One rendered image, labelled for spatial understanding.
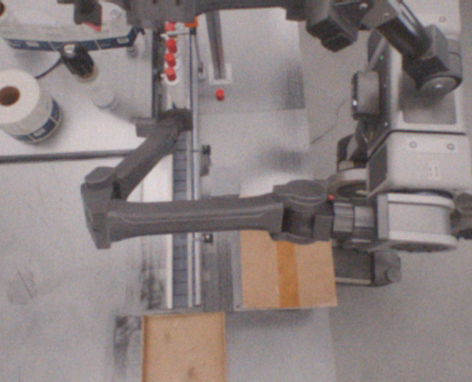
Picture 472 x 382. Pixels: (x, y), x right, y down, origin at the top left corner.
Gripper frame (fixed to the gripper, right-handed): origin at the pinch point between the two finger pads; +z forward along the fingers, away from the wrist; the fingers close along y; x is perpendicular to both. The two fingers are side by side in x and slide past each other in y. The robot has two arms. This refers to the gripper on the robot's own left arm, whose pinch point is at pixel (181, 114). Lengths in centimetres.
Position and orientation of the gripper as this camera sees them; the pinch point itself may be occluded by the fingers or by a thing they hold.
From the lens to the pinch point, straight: 132.4
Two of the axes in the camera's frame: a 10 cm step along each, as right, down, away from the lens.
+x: 0.6, 9.0, 4.2
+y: -10.0, 0.4, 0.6
